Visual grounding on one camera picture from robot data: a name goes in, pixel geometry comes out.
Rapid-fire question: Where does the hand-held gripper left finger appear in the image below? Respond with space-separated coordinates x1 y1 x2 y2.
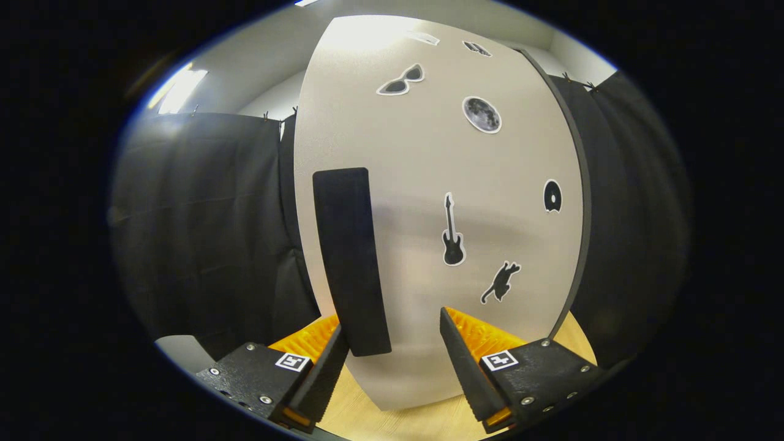
196 314 351 434

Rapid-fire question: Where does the black door handle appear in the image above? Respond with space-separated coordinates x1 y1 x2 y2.
312 167 393 358

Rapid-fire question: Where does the white shoe cabinet door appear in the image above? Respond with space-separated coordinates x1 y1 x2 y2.
293 15 584 412

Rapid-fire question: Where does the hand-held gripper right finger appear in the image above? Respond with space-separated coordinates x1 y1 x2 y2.
439 306 607 434

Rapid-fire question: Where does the black backdrop cloth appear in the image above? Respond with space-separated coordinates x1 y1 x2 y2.
110 70 693 368

